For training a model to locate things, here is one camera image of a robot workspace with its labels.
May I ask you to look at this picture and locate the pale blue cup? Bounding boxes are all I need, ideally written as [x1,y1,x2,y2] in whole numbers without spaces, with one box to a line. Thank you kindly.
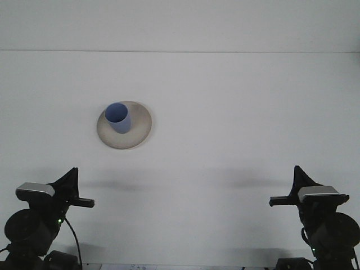
[105,102,132,134]

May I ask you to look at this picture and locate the pale round plate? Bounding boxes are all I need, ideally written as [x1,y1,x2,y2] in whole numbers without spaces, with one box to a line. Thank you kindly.
[97,100,157,150]

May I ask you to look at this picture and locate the grey camera box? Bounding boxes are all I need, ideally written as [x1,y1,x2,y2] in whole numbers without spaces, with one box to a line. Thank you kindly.
[297,186,341,204]
[15,182,56,202]

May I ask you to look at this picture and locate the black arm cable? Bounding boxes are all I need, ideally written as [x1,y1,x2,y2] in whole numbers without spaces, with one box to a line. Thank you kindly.
[300,226,310,246]
[63,216,83,267]

